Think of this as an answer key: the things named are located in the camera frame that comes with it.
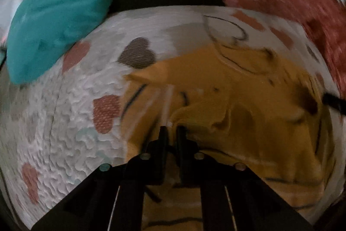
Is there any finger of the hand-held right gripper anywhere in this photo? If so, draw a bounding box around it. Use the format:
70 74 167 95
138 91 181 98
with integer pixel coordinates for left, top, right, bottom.
323 93 346 113

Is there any white heart-printed blanket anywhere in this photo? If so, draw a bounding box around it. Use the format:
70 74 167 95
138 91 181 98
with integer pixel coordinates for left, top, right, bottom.
0 5 346 231

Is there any teal cloth bundle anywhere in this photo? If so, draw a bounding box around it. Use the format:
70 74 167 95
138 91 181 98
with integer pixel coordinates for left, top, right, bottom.
6 0 113 85

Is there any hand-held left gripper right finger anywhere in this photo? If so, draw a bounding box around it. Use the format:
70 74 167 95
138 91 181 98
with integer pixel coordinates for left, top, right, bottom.
176 125 315 231

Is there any yellow striped small garment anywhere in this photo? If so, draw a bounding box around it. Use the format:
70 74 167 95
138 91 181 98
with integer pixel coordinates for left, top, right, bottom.
120 43 337 231

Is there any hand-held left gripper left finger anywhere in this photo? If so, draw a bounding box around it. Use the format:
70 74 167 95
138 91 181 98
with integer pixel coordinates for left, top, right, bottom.
31 126 169 231

